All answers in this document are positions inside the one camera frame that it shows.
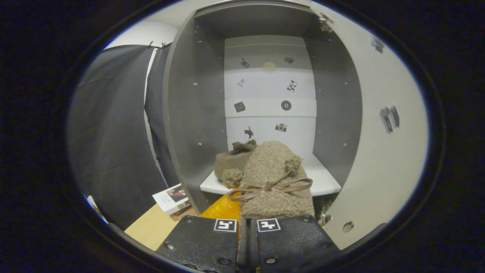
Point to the white book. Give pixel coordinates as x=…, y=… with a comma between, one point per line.
x=168, y=199

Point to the brown fuzzy shoe with bow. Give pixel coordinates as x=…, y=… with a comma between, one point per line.
x=273, y=163

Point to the brown book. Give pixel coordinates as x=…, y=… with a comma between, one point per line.
x=182, y=214

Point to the grey shoe cabinet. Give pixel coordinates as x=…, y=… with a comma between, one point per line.
x=189, y=113

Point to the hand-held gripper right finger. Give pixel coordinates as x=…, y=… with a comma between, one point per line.
x=295, y=242

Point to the black backdrop cloth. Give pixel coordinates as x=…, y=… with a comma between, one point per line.
x=113, y=132

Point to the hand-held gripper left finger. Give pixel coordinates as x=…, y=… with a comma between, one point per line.
x=204, y=242

